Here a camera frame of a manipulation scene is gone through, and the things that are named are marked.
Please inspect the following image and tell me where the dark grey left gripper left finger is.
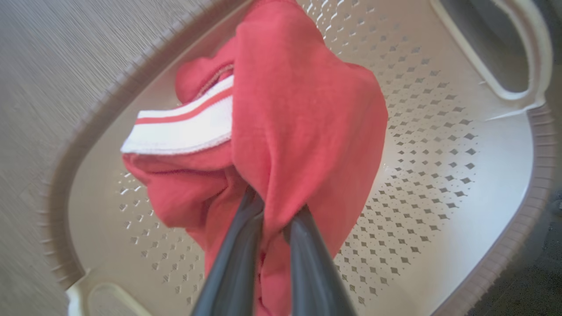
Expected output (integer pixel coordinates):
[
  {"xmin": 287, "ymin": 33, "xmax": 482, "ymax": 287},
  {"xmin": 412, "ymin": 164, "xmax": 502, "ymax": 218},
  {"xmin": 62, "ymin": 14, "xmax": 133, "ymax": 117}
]
[{"xmin": 191, "ymin": 187, "xmax": 266, "ymax": 316}]

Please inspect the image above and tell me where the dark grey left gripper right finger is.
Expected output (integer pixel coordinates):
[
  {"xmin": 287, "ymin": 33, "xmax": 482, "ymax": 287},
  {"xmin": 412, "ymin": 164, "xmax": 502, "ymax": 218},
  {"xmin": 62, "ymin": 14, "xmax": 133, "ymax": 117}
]
[{"xmin": 283, "ymin": 204, "xmax": 357, "ymax": 316}]

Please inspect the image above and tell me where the red cloth garment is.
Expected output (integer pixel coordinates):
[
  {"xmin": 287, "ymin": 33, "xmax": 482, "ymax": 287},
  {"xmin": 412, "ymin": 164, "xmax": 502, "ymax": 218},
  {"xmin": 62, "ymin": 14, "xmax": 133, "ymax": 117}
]
[{"xmin": 120, "ymin": 0, "xmax": 389, "ymax": 316}]

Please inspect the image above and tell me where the beige perforated laundry basket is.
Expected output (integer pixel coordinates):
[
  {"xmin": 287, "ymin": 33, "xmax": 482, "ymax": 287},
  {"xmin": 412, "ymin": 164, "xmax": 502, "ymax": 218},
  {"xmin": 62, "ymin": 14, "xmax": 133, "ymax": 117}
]
[{"xmin": 37, "ymin": 0, "xmax": 559, "ymax": 316}]

